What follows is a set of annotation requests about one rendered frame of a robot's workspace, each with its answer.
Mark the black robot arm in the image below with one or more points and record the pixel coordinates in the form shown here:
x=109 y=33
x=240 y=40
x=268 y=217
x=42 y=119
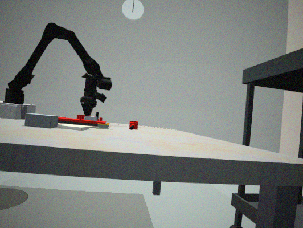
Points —
x=15 y=93

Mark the cream block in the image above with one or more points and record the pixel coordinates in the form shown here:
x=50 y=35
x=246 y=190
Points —
x=74 y=127

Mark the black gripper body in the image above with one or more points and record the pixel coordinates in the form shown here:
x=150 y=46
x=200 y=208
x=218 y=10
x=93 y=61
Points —
x=88 y=93

